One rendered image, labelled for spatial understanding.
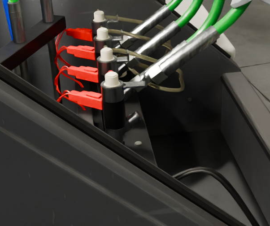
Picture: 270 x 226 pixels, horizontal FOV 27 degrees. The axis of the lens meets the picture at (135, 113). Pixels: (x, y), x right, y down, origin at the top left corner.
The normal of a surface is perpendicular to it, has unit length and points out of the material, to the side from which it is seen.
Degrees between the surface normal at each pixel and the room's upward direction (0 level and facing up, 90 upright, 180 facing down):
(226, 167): 0
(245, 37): 0
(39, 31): 0
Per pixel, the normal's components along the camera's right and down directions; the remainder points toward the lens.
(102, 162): 0.36, 0.16
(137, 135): -0.05, -0.88
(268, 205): -0.99, 0.10
